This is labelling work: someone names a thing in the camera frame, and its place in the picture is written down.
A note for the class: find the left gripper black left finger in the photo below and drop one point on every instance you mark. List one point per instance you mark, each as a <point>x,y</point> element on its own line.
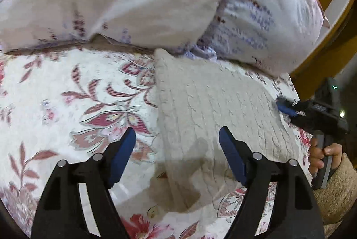
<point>76,202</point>

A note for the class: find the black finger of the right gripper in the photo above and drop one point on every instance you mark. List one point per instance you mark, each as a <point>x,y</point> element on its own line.
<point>286,110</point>
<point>286,102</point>

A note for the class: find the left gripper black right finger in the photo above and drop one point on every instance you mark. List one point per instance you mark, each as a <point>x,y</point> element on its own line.
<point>295,212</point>

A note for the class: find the beige knitted sweater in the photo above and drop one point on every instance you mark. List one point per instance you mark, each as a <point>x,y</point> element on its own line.
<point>196,98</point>

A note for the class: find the beige fleece sleeve forearm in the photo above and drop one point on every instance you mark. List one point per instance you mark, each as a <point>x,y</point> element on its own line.
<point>337,199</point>

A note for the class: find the right hand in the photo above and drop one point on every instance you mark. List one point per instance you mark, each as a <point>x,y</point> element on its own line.
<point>316,155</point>

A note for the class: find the lavender print pillow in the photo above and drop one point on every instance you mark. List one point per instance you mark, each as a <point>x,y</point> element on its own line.
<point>276,36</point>

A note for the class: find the floral quilted bedspread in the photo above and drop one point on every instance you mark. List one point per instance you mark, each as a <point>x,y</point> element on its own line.
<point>72,103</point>

